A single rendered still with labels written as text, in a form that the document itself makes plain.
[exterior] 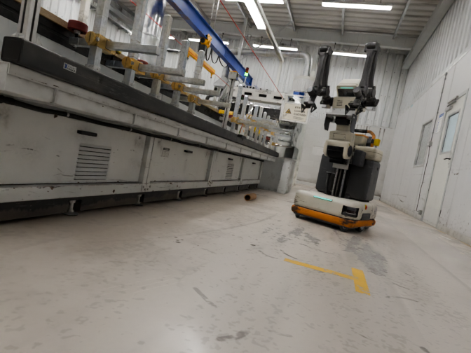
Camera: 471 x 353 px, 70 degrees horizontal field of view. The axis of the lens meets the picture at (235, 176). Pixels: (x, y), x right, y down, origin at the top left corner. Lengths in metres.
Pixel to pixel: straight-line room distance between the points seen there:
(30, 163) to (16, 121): 0.20
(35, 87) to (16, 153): 0.38
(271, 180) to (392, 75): 7.72
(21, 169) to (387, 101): 11.87
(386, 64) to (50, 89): 12.15
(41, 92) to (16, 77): 0.10
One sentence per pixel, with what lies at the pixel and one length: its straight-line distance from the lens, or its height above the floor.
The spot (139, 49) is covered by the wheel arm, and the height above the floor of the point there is 0.82.
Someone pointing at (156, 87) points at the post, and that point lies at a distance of 1.98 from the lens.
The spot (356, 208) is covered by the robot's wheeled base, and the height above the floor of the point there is 0.23.
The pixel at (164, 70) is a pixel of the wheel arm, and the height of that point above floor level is 0.81.
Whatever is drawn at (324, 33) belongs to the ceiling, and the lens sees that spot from 11.98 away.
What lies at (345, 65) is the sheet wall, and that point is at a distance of 12.90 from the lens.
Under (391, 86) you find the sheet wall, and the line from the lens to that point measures 12.83.
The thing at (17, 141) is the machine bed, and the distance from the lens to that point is 1.68.
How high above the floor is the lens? 0.46
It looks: 3 degrees down
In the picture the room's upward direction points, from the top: 11 degrees clockwise
